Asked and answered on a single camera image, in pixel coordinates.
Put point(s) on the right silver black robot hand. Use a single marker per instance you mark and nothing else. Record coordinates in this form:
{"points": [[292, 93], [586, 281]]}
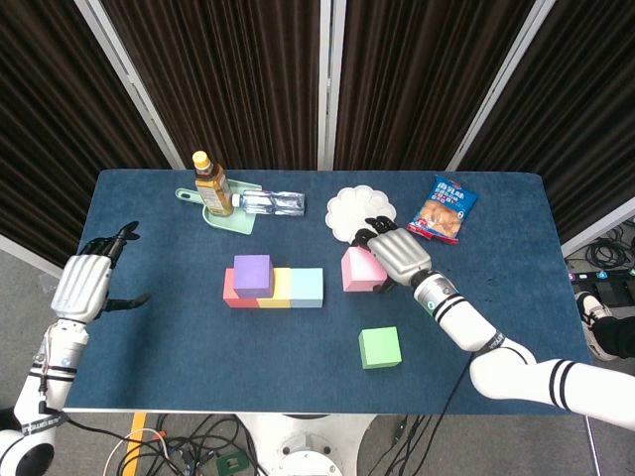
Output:
{"points": [[399, 255]]}

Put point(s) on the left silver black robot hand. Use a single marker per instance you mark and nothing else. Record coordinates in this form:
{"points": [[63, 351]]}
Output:
{"points": [[82, 287]]}

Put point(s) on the pink foam cube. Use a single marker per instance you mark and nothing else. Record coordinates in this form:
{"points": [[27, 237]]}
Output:
{"points": [[359, 273]]}

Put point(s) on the light blue foam cube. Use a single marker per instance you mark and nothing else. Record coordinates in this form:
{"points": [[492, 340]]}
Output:
{"points": [[307, 287]]}

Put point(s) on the yellow foam cube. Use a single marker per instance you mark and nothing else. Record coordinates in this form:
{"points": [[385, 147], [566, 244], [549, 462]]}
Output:
{"points": [[282, 287]]}

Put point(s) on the red foam cube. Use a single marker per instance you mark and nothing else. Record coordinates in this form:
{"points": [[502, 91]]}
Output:
{"points": [[229, 292]]}

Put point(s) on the purple foam cube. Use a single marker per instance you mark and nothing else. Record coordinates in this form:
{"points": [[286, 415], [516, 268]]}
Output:
{"points": [[253, 275]]}

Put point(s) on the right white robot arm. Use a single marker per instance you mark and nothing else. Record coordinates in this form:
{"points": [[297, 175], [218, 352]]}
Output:
{"points": [[461, 322]]}

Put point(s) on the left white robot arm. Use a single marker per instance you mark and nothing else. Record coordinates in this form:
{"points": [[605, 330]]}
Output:
{"points": [[49, 377]]}

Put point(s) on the blue red snack bag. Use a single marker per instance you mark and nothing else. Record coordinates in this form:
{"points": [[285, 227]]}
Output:
{"points": [[441, 213]]}

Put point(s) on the white flower-shaped paint palette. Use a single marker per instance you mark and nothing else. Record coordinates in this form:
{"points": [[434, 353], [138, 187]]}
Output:
{"points": [[347, 208]]}

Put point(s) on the green foam cube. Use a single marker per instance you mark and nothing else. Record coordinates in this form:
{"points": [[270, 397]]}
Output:
{"points": [[379, 347]]}

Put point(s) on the clear plastic water bottle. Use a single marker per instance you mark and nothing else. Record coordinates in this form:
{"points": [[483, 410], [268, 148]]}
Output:
{"points": [[273, 203]]}

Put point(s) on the blue fabric table cover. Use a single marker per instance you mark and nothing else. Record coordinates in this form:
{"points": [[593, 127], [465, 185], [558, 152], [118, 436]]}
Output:
{"points": [[297, 357]]}

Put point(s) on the tea bottle with yellow cap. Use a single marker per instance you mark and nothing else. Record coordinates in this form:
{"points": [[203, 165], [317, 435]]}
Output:
{"points": [[213, 193]]}

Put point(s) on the mint green cutting board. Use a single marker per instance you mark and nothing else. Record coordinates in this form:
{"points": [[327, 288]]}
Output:
{"points": [[233, 225]]}

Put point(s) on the dark folding screen panel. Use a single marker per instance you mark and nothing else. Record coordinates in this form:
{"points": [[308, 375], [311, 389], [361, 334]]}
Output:
{"points": [[421, 74], [49, 124], [570, 124], [223, 74]]}

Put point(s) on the yellow floor tape strip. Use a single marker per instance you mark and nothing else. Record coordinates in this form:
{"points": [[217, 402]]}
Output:
{"points": [[135, 446]]}

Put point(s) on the white sneaker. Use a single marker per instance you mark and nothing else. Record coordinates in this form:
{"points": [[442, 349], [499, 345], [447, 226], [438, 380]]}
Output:
{"points": [[593, 317]]}

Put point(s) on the green circuit board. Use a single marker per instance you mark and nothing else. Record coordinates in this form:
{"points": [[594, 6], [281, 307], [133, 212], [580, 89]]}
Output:
{"points": [[230, 463]]}

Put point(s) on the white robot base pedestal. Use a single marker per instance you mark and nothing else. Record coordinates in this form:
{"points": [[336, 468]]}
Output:
{"points": [[307, 441]]}

